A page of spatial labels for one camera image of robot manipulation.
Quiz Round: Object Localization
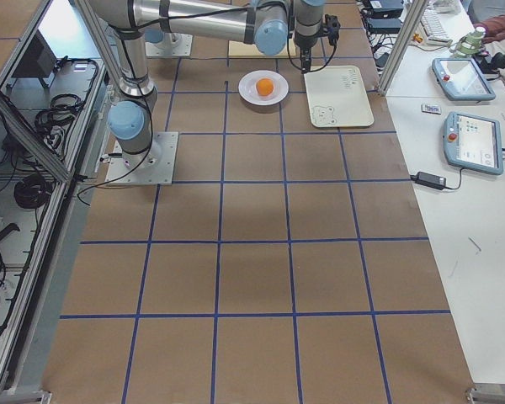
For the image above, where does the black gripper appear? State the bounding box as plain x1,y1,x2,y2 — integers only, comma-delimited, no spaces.
300,14,340,72

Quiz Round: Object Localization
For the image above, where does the orange fruit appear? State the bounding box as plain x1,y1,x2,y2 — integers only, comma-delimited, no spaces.
255,77,274,97

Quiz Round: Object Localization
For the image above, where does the white round plate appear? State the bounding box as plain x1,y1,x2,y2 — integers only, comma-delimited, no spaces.
238,70,289,106

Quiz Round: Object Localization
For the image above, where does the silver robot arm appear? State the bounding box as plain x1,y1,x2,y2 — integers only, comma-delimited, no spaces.
79,1,340,185

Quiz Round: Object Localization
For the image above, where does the cream bear tray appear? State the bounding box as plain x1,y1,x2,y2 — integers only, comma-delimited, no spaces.
304,65,374,128

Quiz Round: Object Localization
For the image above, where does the bamboo cutting board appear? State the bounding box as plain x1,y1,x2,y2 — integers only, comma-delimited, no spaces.
227,38,299,58

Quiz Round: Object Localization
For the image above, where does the white keyboard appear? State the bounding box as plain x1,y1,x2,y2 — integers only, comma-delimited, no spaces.
418,8,452,46

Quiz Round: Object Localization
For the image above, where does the small blue white card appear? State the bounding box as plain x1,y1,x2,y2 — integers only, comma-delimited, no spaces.
421,104,442,114

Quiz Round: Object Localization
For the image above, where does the far teach pendant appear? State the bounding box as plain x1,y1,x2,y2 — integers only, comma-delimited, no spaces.
431,58,496,102

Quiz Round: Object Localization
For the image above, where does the teach pendant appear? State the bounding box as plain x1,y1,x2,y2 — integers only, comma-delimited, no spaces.
431,58,496,102
443,112,504,175

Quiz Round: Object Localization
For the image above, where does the black power brick on table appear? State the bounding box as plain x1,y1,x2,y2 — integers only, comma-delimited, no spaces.
410,171,446,190

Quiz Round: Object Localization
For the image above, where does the near teach pendant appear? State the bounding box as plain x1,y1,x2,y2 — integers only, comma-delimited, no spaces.
443,112,504,175

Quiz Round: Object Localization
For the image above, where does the aluminium frame post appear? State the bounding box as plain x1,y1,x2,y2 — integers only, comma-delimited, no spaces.
377,0,428,96

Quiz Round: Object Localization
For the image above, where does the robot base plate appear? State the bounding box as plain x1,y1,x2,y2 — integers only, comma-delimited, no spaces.
105,131,178,186

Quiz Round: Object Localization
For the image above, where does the aluminium frame rail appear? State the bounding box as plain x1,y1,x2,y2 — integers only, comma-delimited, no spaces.
0,90,71,183

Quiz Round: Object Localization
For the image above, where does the coiled black cable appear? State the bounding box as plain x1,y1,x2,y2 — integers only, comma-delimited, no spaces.
13,173,52,210

